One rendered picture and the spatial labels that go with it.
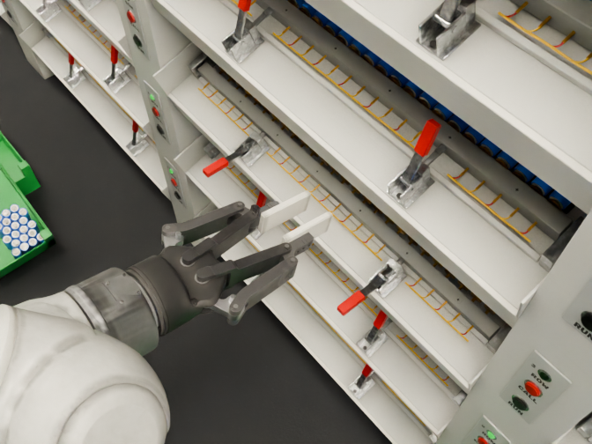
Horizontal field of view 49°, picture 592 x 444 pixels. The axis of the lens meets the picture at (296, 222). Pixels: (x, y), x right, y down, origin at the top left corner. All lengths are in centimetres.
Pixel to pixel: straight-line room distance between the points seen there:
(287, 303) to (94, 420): 86
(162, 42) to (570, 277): 65
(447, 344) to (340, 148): 27
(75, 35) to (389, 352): 90
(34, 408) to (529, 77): 38
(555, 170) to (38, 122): 144
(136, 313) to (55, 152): 109
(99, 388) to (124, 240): 109
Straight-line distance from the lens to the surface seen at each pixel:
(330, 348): 119
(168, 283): 63
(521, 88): 49
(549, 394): 67
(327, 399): 128
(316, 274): 103
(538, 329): 61
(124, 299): 61
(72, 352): 43
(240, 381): 130
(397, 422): 116
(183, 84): 103
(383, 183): 66
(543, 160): 49
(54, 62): 172
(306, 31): 75
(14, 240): 146
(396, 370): 98
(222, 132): 96
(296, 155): 88
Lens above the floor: 122
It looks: 57 degrees down
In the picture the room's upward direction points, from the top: straight up
